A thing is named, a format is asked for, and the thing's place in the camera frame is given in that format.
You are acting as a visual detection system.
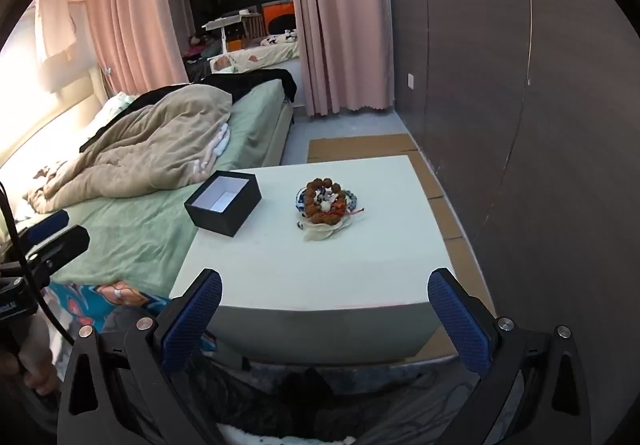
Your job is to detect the pink curtain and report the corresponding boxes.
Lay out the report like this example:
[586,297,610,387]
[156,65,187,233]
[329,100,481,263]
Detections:
[82,0,190,93]
[286,0,396,117]

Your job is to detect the pink white striped cloth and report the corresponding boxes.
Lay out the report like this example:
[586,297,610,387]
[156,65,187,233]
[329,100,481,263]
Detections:
[192,122,232,173]

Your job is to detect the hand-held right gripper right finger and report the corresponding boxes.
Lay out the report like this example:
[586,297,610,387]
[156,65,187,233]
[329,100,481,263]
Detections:
[426,267,593,445]

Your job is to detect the black jewelry box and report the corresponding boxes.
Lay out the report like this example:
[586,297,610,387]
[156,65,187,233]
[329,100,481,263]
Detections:
[184,170,263,238]

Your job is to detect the white hanging garment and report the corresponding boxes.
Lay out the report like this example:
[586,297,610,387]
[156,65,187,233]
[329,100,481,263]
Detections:
[34,0,78,61]

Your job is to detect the person's left hand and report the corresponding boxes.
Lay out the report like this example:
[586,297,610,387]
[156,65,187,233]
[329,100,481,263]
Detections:
[0,310,62,397]

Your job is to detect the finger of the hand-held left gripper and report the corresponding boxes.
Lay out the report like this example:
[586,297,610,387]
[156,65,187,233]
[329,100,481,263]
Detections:
[22,224,92,287]
[14,209,70,251]

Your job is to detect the beige cloth pouch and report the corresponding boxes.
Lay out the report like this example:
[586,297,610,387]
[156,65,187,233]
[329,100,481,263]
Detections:
[302,218,353,243]

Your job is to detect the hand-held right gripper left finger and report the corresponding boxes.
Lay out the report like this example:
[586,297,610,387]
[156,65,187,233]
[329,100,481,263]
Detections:
[56,268,251,445]

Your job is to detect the flat cardboard sheets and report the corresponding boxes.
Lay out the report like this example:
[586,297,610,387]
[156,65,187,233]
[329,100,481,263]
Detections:
[306,134,496,366]

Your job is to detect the orange box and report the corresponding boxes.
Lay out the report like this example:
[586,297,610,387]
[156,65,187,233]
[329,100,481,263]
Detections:
[262,2,296,33]

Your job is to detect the brown wooden bead bracelet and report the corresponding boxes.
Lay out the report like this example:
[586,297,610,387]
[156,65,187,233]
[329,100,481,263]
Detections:
[304,178,347,226]

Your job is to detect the bed with green sheet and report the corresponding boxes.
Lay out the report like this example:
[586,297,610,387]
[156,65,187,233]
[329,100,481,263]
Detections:
[0,70,301,321]

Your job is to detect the small white side table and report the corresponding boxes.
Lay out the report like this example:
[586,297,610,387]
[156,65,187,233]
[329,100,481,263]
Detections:
[202,14,251,58]

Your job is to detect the white low table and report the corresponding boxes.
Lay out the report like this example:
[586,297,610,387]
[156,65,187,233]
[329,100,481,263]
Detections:
[169,155,496,366]

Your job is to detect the beige duvet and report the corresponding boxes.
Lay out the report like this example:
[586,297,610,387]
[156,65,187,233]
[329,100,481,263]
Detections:
[22,84,235,213]

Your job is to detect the black cable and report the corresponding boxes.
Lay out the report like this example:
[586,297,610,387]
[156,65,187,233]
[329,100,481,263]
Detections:
[0,181,78,343]

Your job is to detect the colourful printed cloth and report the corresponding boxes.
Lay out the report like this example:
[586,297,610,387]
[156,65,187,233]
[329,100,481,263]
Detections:
[40,281,173,341]

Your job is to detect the black garment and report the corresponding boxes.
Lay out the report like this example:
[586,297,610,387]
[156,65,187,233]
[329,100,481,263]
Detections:
[80,68,298,151]

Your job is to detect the cream headboard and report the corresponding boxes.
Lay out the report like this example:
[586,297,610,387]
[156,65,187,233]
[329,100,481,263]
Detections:
[0,60,116,166]

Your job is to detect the floral printed bedding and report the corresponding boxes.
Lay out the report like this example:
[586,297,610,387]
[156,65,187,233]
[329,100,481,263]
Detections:
[209,32,301,71]

